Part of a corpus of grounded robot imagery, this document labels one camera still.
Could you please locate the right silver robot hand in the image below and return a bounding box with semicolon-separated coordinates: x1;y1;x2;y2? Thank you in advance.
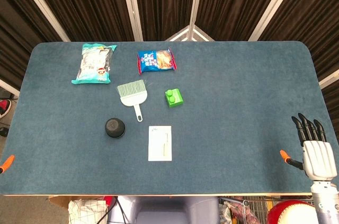
280;113;337;182

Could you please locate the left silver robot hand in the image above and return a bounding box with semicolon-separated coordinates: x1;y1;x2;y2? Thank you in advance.
0;155;15;174

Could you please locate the upside-down black bowl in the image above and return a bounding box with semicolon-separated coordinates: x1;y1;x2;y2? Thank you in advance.
104;118;126;139

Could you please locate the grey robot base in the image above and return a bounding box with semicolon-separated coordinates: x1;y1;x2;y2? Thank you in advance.
116;195;220;224

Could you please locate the pale green hand brush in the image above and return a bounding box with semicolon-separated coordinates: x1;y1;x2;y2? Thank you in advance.
116;79;148;123

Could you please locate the red and black shoe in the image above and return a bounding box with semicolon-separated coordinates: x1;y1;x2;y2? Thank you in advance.
0;98;12;118

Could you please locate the red round drum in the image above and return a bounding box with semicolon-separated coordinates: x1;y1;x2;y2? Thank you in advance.
266;199;318;224

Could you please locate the cardboard box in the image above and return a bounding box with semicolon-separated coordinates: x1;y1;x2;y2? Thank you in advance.
49;195;106;210

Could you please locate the white checked bag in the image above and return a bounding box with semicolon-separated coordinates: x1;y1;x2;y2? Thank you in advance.
68;199;108;224

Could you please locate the blue felt table cover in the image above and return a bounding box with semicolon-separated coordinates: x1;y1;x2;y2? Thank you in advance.
0;40;339;196

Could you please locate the teal snack bag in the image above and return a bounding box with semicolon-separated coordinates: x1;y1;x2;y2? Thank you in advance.
71;43;118;85

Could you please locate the dark brown curtain panel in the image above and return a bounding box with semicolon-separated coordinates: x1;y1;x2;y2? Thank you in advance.
0;0;64;89
261;0;339;135
131;0;198;42
195;0;289;42
25;0;136;42

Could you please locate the white paper packet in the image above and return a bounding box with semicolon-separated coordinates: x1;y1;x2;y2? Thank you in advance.
148;125;173;162

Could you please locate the green toy building block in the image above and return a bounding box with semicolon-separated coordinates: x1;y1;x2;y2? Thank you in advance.
164;88;185;109

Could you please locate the blue bread package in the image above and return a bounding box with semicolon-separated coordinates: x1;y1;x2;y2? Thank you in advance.
137;47;177;75

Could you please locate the white partition side rail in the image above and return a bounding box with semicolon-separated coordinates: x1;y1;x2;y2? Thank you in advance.
319;69;339;89
0;78;21;97

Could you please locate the wire basket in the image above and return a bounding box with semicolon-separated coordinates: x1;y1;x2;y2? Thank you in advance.
218;196;313;224

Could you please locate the white partition frame post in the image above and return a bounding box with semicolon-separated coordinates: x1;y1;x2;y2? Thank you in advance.
12;0;71;42
119;0;144;42
186;0;206;42
248;0;302;42

